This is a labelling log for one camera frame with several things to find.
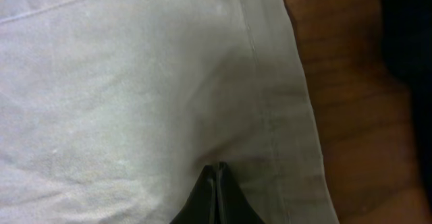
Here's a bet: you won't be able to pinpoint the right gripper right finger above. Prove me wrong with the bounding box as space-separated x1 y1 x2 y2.
216 162 264 224

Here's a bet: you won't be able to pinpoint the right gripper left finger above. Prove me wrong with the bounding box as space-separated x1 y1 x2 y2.
170 165 216 224

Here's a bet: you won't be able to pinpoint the black garment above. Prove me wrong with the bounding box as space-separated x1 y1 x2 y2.
381 0 431 202

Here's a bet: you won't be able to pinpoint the khaki green shorts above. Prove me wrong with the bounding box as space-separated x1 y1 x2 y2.
1 0 338 223

